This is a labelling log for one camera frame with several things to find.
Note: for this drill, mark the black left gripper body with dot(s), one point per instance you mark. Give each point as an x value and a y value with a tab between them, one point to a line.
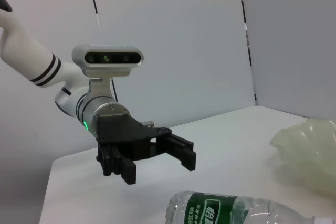
118	132

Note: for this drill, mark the clear water bottle green label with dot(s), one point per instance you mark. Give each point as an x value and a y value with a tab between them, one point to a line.
210	208

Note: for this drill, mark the pale green glass fruit plate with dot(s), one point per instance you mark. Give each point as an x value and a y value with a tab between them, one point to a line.
309	150

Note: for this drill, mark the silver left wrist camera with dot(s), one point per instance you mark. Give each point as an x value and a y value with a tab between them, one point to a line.
113	58

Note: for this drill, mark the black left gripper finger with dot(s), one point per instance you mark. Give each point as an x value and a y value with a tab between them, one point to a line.
181	153
128	172

